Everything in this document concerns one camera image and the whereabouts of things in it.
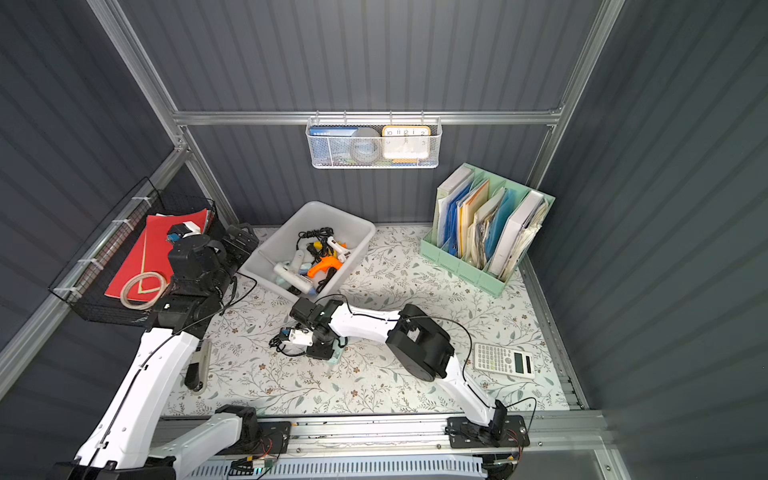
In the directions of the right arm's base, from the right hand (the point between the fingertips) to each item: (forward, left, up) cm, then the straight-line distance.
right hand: (321, 342), depth 89 cm
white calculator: (-5, -54, +1) cm, 54 cm away
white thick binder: (+35, -65, +25) cm, 77 cm away
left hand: (+11, +15, +36) cm, 41 cm away
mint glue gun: (-5, -8, +11) cm, 14 cm away
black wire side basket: (-3, +42, +35) cm, 55 cm away
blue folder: (+37, -41, +16) cm, 58 cm away
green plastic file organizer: (+29, -50, +21) cm, 61 cm away
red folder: (+10, +38, +31) cm, 50 cm away
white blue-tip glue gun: (+20, +12, +6) cm, 25 cm away
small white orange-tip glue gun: (+34, -2, +4) cm, 35 cm away
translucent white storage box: (+39, -8, +7) cm, 40 cm away
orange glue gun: (+28, +3, +3) cm, 28 cm away
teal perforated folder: (+31, -54, +20) cm, 66 cm away
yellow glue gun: (+37, +8, +2) cm, 38 cm away
